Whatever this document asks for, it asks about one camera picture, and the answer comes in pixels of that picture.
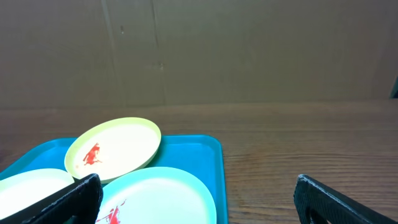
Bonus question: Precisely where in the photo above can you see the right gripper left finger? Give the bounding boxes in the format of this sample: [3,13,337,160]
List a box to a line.
[1,174,103,224]

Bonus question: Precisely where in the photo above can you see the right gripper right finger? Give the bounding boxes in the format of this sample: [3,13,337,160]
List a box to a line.
[294,174,397,224]

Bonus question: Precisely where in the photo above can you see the green-rimmed plate top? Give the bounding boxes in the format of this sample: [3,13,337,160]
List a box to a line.
[64,117,162,184]

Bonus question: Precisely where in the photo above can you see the green-rimmed plate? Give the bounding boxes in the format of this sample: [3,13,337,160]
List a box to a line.
[64,117,162,184]
[1,168,74,219]

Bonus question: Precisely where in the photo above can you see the light blue plate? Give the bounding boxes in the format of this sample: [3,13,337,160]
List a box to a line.
[96,167,217,224]

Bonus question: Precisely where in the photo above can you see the teal plastic tray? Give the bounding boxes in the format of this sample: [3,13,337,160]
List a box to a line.
[1,134,228,224]

